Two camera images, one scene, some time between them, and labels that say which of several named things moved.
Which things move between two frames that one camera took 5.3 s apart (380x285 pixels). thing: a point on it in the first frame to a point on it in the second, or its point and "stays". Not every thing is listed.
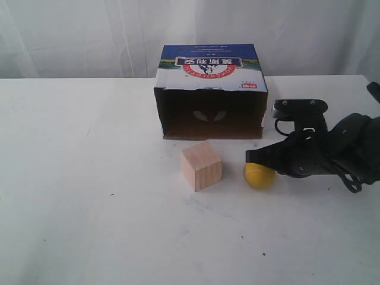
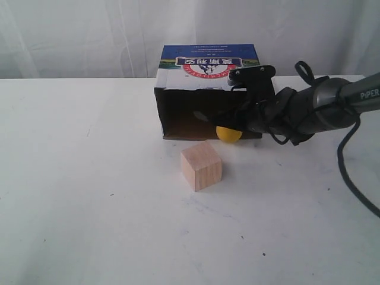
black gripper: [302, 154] to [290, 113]
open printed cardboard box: [211, 91] stays
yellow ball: [258, 176] to [227, 135]
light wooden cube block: [201, 165] stays
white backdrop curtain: [124, 39] stays
